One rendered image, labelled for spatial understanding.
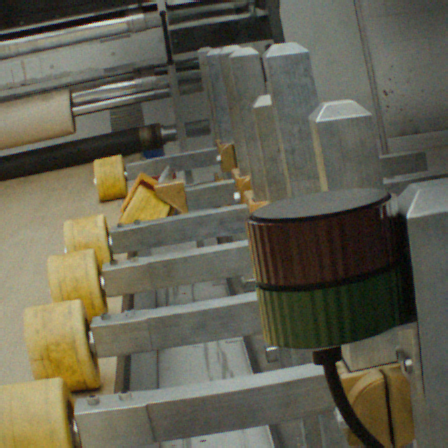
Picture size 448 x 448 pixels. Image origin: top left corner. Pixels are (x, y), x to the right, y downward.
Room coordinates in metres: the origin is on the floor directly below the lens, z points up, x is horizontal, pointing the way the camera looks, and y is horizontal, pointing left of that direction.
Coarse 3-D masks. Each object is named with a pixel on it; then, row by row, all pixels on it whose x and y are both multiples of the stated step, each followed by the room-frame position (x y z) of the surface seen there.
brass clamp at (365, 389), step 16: (368, 368) 0.69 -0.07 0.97; (384, 368) 0.68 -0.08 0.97; (400, 368) 0.68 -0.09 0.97; (352, 384) 0.68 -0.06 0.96; (368, 384) 0.66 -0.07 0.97; (384, 384) 0.66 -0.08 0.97; (400, 384) 0.66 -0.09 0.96; (352, 400) 0.67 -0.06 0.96; (368, 400) 0.66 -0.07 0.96; (384, 400) 0.66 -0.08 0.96; (400, 400) 0.66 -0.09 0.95; (336, 416) 0.68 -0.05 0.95; (368, 416) 0.66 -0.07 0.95; (384, 416) 0.66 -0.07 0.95; (400, 416) 0.66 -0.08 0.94; (384, 432) 0.66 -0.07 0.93; (400, 432) 0.66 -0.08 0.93
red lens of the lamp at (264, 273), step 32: (256, 224) 0.44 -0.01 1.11; (288, 224) 0.43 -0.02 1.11; (320, 224) 0.43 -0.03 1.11; (352, 224) 0.43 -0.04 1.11; (384, 224) 0.43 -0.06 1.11; (256, 256) 0.45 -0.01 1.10; (288, 256) 0.43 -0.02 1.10; (320, 256) 0.43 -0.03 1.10; (352, 256) 0.43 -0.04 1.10; (384, 256) 0.43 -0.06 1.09
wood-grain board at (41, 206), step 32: (128, 160) 2.92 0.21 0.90; (0, 192) 2.78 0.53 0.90; (32, 192) 2.64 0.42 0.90; (64, 192) 2.51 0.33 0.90; (96, 192) 2.40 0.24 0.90; (128, 192) 2.30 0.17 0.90; (0, 224) 2.19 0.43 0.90; (32, 224) 2.11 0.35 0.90; (0, 256) 1.80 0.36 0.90; (32, 256) 1.75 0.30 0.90; (128, 256) 1.65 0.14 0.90; (0, 288) 1.53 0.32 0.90; (32, 288) 1.50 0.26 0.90; (0, 320) 1.33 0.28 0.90; (0, 352) 1.17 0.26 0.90; (0, 384) 1.04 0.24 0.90
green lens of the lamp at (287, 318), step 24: (264, 288) 0.45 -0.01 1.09; (336, 288) 0.43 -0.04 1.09; (360, 288) 0.43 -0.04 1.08; (384, 288) 0.43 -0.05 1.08; (264, 312) 0.45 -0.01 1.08; (288, 312) 0.43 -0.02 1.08; (312, 312) 0.43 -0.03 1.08; (336, 312) 0.43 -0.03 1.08; (360, 312) 0.43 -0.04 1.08; (384, 312) 0.43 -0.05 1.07; (408, 312) 0.45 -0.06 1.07; (264, 336) 0.45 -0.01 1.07; (288, 336) 0.43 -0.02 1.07; (312, 336) 0.43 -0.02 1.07; (336, 336) 0.43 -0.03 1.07; (360, 336) 0.43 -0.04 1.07
